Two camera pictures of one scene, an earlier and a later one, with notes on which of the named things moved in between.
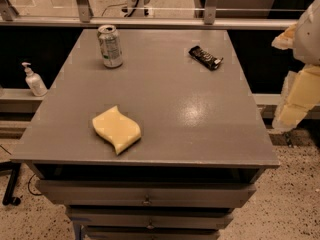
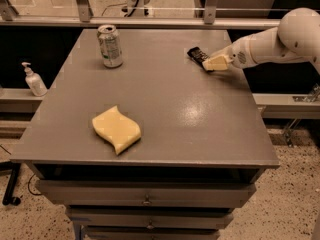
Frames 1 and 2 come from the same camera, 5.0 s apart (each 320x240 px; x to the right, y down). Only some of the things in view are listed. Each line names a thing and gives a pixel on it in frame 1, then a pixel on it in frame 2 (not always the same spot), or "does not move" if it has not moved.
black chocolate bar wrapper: x=205 y=58 does not move
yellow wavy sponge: x=117 y=128 does not move
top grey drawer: x=149 y=193 does not move
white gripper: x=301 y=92 to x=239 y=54
